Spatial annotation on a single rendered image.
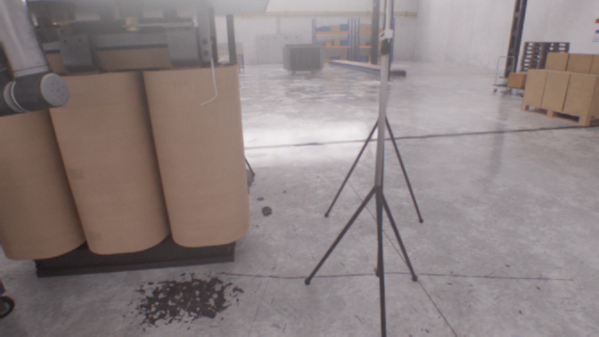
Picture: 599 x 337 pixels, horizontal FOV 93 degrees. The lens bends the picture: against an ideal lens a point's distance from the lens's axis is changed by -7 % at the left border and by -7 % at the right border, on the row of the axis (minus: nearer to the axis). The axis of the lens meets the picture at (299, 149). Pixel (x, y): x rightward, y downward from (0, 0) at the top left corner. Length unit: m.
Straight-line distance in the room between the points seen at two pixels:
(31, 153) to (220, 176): 0.85
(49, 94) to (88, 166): 0.53
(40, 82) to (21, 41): 0.12
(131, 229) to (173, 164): 0.41
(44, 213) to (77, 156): 0.37
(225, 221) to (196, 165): 0.33
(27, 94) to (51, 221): 0.83
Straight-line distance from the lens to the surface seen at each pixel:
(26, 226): 1.92
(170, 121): 1.43
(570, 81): 6.29
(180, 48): 1.42
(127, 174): 1.59
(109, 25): 1.87
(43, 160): 1.79
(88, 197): 1.69
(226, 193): 1.53
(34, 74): 1.20
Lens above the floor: 1.15
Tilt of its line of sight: 19 degrees down
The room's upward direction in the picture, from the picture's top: 1 degrees counter-clockwise
